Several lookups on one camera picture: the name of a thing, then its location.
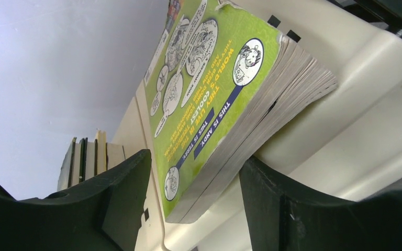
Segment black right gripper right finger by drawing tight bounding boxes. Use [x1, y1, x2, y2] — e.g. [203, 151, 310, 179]
[239, 156, 402, 250]

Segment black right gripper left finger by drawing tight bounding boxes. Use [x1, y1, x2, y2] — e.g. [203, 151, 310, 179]
[0, 149, 151, 250]

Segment lime green cartoon book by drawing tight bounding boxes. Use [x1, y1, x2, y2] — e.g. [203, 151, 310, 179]
[143, 1, 337, 224]

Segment cream three-tier shelf rack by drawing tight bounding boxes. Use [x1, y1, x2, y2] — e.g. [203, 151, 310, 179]
[112, 1, 402, 250]

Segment green Alice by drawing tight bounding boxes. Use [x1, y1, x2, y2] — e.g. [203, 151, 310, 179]
[57, 137, 81, 191]

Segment yellow hardcover book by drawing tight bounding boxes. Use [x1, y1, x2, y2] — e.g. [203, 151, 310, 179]
[95, 130, 107, 175]

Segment black Moon and Sixpence book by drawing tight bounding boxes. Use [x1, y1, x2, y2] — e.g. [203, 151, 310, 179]
[79, 138, 95, 182]

